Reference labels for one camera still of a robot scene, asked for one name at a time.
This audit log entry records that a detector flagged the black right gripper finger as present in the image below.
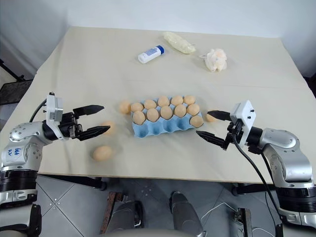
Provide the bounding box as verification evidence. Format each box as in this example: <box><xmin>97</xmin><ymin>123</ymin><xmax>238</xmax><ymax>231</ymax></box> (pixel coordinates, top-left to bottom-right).
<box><xmin>196</xmin><ymin>130</ymin><xmax>227</xmax><ymax>149</ymax></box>
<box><xmin>206</xmin><ymin>110</ymin><xmax>232</xmax><ymax>122</ymax></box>

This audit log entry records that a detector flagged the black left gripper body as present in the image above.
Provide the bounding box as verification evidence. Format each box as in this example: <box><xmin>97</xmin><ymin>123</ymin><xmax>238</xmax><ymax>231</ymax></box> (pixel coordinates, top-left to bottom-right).
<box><xmin>58</xmin><ymin>112</ymin><xmax>83</xmax><ymax>140</ymax></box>

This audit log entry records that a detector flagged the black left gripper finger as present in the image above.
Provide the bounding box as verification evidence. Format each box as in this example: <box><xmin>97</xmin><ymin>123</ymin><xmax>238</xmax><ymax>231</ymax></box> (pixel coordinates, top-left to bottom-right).
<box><xmin>79</xmin><ymin>125</ymin><xmax>111</xmax><ymax>142</ymax></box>
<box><xmin>73</xmin><ymin>104</ymin><xmax>105</xmax><ymax>118</ymax></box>

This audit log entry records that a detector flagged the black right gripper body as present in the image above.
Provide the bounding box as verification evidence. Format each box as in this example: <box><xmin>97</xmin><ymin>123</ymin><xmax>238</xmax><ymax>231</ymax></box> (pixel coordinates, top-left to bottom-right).
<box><xmin>221</xmin><ymin>113</ymin><xmax>244</xmax><ymax>151</ymax></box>

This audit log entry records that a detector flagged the blue egg carton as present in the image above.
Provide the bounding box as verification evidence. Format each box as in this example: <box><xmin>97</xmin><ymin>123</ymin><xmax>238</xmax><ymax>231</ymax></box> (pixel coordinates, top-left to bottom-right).
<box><xmin>131</xmin><ymin>97</ymin><xmax>205</xmax><ymax>138</ymax></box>

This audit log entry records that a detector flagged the crumpled clear plastic bag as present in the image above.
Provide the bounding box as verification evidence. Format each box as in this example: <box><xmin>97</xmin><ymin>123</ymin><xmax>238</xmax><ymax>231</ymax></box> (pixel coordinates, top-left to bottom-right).
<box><xmin>204</xmin><ymin>48</ymin><xmax>228</xmax><ymax>73</ymax></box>

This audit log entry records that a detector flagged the black stand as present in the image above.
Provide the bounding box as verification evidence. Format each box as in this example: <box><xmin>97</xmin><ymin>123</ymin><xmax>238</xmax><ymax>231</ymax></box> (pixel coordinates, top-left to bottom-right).
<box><xmin>0</xmin><ymin>58</ymin><xmax>26</xmax><ymax>82</ymax></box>

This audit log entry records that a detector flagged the dark rounded shape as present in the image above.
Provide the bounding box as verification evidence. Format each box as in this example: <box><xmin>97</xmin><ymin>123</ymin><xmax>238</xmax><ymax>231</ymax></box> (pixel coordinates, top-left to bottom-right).
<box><xmin>110</xmin><ymin>199</ymin><xmax>145</xmax><ymax>237</ymax></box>
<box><xmin>169</xmin><ymin>191</ymin><xmax>206</xmax><ymax>237</ymax></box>

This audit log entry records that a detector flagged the brown wooden bar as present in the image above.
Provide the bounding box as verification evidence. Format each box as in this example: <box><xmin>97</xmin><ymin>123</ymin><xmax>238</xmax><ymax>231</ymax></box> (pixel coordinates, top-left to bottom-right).
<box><xmin>237</xmin><ymin>207</ymin><xmax>253</xmax><ymax>237</ymax></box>
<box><xmin>99</xmin><ymin>192</ymin><xmax>124</xmax><ymax>235</ymax></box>

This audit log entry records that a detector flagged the white bottle with blue cap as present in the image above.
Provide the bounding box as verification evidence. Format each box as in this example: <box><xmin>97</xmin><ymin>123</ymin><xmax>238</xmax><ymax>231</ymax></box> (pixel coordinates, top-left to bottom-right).
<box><xmin>137</xmin><ymin>44</ymin><xmax>166</xmax><ymax>65</ymax></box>

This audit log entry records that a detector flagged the long cream plastic bag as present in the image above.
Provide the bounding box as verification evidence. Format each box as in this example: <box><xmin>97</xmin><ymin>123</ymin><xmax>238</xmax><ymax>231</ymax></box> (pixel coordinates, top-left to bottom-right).
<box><xmin>162</xmin><ymin>31</ymin><xmax>198</xmax><ymax>55</ymax></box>

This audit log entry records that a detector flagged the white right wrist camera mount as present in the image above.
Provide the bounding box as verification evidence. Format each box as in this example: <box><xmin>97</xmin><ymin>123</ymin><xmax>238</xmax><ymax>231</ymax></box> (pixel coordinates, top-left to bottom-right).
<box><xmin>229</xmin><ymin>99</ymin><xmax>255</xmax><ymax>147</ymax></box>

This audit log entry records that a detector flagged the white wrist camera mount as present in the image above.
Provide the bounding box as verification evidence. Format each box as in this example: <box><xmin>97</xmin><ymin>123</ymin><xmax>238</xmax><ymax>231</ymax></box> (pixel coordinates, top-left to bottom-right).
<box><xmin>229</xmin><ymin>99</ymin><xmax>255</xmax><ymax>147</ymax></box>
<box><xmin>45</xmin><ymin>92</ymin><xmax>65</xmax><ymax>142</ymax></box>

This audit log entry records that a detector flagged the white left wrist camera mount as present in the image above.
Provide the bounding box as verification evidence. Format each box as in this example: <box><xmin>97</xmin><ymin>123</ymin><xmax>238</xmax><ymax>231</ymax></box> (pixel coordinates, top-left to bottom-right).
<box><xmin>45</xmin><ymin>92</ymin><xmax>65</xmax><ymax>142</ymax></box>

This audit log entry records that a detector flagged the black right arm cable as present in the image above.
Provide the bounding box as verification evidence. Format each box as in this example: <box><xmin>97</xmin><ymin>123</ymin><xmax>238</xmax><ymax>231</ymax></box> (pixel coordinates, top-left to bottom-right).
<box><xmin>233</xmin><ymin>137</ymin><xmax>284</xmax><ymax>224</ymax></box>

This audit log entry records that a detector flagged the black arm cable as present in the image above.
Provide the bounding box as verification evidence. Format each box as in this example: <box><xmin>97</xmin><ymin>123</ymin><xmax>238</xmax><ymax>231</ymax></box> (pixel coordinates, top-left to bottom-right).
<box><xmin>233</xmin><ymin>137</ymin><xmax>284</xmax><ymax>224</ymax></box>
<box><xmin>29</xmin><ymin>98</ymin><xmax>48</xmax><ymax>123</ymax></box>

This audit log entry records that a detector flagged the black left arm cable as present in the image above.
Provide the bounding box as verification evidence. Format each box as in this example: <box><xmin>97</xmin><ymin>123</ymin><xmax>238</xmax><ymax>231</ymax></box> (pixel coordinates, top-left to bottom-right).
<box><xmin>29</xmin><ymin>98</ymin><xmax>48</xmax><ymax>123</ymax></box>

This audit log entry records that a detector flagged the black table frame bar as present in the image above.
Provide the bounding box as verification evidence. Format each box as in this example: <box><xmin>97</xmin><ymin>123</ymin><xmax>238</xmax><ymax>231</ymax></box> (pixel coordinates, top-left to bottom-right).
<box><xmin>231</xmin><ymin>182</ymin><xmax>277</xmax><ymax>197</ymax></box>
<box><xmin>37</xmin><ymin>174</ymin><xmax>108</xmax><ymax>191</ymax></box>

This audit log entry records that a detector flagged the white floor cable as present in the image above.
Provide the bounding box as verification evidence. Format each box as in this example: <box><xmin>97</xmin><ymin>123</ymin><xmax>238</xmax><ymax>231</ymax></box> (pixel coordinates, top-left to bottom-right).
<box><xmin>200</xmin><ymin>201</ymin><xmax>239</xmax><ymax>224</ymax></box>

